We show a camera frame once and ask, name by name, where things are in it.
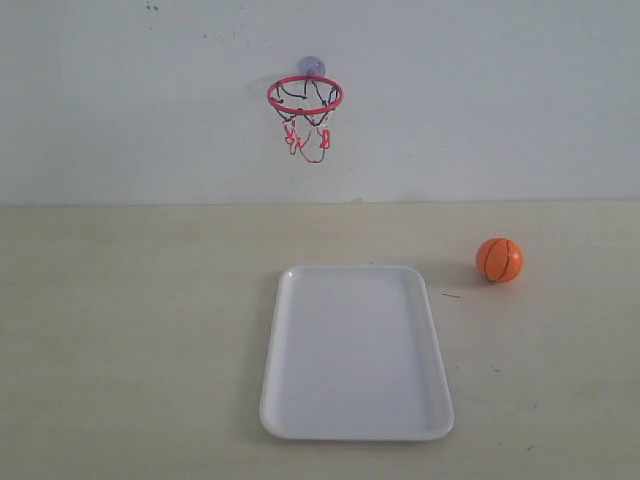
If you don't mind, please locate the clear suction cup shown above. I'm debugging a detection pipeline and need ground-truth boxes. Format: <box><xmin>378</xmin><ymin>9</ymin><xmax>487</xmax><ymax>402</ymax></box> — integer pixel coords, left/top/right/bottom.
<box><xmin>297</xmin><ymin>56</ymin><xmax>326</xmax><ymax>77</ymax></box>

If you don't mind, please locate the white rectangular plastic tray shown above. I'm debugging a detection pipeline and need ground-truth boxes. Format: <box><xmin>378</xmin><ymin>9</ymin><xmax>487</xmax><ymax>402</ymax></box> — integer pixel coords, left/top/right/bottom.
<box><xmin>259</xmin><ymin>265</ymin><xmax>454</xmax><ymax>442</ymax></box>

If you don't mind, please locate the red mini basketball hoop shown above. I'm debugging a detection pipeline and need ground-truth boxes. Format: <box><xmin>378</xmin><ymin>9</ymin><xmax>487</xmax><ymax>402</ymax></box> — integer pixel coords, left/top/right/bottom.
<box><xmin>266</xmin><ymin>74</ymin><xmax>344</xmax><ymax>164</ymax></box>

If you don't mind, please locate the small orange basketball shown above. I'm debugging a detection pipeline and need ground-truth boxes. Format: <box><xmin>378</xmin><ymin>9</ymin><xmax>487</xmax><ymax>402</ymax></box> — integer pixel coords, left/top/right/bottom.
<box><xmin>475</xmin><ymin>237</ymin><xmax>524</xmax><ymax>283</ymax></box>

